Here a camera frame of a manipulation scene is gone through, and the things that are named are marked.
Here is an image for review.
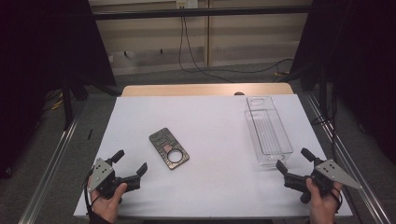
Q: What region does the white table mat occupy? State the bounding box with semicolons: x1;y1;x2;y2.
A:
73;94;354;218

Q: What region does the black hanging power cable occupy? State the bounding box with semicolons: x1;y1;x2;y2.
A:
177;16;234;84

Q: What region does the person's right hand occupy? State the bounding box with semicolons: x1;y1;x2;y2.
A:
305;177;344;221

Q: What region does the black horizontal bar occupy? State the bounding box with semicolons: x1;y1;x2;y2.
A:
92;5;313;21

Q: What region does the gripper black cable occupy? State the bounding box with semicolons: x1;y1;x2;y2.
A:
83;167;95;218
329;181;344;214

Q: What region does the clear plastic box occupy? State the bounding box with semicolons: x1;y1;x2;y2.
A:
244;95;294;167

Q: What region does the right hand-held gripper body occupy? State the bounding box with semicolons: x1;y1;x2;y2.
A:
284;159;363;204

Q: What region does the wooden table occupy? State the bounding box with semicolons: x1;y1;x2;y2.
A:
120;82;294;97

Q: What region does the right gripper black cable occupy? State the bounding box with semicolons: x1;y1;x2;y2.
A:
329;181;344;214

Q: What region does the person's left hand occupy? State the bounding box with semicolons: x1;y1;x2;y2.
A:
88;182;129;224

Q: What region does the black floor cable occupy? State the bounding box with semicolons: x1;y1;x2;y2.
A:
199;58;294;75

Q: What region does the white wall socket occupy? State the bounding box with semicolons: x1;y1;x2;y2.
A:
176;0;200;9

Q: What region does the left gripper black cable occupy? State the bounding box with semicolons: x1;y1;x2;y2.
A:
83;167;95;218

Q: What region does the black metal stand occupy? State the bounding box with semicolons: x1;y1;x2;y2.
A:
61;73;75;131

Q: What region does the metal floor rail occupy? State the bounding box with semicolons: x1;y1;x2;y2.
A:
304;92;394;224
18;104;82;224

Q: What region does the yellow cable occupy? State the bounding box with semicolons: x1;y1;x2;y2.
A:
43;91;64;111

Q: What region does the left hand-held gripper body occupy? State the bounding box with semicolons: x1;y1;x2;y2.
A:
88;158;142;200

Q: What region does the dark curtain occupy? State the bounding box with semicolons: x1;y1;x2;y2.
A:
0;0;118;179
290;0;396;164

